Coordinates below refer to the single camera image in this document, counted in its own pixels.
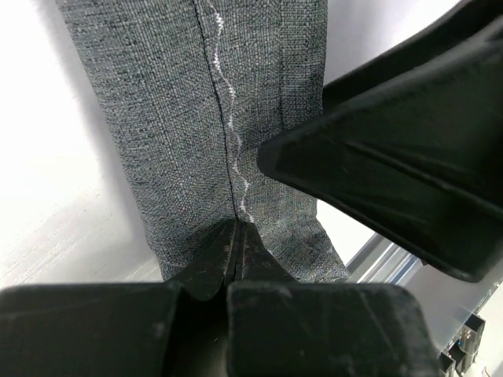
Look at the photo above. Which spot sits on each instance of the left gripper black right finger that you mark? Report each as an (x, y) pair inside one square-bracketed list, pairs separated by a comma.
[(250, 260)]

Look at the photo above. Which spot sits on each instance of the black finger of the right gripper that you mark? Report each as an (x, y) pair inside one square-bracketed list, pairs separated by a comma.
[(410, 143)]

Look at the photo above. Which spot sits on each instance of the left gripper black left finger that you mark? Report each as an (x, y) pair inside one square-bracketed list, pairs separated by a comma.
[(215, 267)]

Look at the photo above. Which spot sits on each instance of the dark grey cloth napkin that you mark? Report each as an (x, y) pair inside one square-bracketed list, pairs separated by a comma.
[(190, 90)]

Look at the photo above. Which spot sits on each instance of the aluminium front rail frame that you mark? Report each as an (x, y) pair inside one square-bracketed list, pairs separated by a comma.
[(450, 306)]

